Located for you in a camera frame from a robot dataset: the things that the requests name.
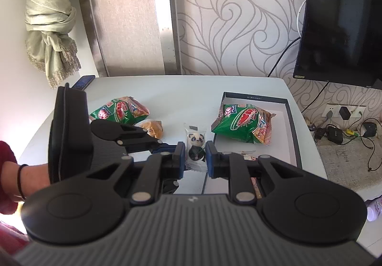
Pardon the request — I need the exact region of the black looped cable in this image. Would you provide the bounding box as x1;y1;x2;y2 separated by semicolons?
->
359;135;376;173

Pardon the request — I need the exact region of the black television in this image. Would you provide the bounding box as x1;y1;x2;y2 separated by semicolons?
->
293;0;382;89

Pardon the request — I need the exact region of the white chest freezer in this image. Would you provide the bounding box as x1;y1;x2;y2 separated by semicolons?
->
18;75;329;195

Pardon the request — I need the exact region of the black set-top box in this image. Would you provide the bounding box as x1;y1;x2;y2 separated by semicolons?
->
325;124;345;145

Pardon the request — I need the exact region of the person's red clothed torso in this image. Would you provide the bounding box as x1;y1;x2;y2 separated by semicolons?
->
0;215;32;256

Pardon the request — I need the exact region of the tan bread packet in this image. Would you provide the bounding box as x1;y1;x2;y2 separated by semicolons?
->
138;120;164;139

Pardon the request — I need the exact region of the black television cable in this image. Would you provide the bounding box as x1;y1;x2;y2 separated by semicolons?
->
268;36;301;78

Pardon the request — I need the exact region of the panda candy packet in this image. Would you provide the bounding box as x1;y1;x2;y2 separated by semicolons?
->
183;123;207;171

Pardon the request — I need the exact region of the knotted pale green curtain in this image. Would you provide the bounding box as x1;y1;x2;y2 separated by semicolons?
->
12;0;82;89

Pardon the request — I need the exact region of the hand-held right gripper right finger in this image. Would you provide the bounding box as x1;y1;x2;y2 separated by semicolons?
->
205;141;305;205

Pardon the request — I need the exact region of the white wall socket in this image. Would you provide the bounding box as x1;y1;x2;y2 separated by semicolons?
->
325;103;366;119

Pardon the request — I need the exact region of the dark smartphone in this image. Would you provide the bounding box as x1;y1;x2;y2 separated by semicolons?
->
72;75;96;90

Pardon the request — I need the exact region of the dark grey cardboard box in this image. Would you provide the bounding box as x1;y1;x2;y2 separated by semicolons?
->
201;92;303;195

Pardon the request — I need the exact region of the patterned grey shelf cloth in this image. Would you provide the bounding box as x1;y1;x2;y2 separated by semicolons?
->
316;135;382;190

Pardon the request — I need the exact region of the black hair tie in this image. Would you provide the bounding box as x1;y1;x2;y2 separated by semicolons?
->
16;164;29;201

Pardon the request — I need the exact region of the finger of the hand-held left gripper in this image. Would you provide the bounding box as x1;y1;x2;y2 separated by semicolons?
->
161;178;180;195
90;120;177;155

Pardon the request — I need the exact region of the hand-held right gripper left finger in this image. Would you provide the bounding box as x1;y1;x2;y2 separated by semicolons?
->
85;141;186;205

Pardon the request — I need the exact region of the green shrimp chip bag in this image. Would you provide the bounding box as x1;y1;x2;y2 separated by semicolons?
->
211;104;277;145
89;96;150;127

